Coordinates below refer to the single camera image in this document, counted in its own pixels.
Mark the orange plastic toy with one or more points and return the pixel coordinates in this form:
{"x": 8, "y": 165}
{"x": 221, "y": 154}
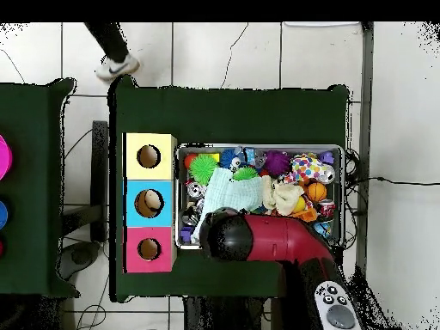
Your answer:
{"x": 309, "y": 214}

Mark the purple spiky ball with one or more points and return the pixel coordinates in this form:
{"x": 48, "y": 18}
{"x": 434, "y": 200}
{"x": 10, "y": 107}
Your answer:
{"x": 278, "y": 163}

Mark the dark green tablecloth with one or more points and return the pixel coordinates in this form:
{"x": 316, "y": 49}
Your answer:
{"x": 227, "y": 117}

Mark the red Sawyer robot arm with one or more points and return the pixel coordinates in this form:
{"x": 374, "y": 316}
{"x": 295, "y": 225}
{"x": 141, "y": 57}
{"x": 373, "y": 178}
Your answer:
{"x": 275, "y": 237}

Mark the blue spiky ball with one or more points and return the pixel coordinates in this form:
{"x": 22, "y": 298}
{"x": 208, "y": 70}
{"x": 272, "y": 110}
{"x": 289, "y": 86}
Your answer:
{"x": 227, "y": 157}

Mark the side table with green cloth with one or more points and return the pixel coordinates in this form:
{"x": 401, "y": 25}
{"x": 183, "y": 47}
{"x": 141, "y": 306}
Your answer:
{"x": 34, "y": 172}

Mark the wooden box with three holes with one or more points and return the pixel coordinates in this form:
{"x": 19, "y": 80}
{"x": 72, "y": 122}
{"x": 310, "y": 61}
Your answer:
{"x": 132, "y": 189}

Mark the mint green cloth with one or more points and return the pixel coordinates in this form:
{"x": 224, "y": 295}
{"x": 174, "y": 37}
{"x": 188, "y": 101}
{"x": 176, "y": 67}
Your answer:
{"x": 230, "y": 192}

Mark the black upright panel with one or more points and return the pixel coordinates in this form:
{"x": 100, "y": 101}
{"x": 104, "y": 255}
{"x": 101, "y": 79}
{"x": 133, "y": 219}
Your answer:
{"x": 100, "y": 179}

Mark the person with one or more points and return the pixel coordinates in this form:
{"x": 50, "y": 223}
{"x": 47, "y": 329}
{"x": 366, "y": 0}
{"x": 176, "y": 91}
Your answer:
{"x": 113, "y": 45}

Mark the pink round object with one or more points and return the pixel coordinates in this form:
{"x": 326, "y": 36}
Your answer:
{"x": 4, "y": 158}

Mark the small orange basketball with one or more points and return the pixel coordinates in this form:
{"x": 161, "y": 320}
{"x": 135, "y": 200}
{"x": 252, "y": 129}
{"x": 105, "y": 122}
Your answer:
{"x": 317, "y": 192}

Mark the green spiky ball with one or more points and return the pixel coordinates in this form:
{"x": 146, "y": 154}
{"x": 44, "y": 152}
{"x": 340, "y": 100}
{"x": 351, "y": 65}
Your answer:
{"x": 245, "y": 173}
{"x": 203, "y": 169}

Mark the polka dot cloth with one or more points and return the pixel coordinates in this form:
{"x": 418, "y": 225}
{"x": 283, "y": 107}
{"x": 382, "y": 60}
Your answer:
{"x": 306, "y": 167}

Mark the cream cloth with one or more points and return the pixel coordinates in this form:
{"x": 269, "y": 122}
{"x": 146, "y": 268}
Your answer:
{"x": 282, "y": 196}

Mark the blue round object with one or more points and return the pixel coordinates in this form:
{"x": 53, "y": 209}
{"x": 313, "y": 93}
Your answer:
{"x": 3, "y": 214}

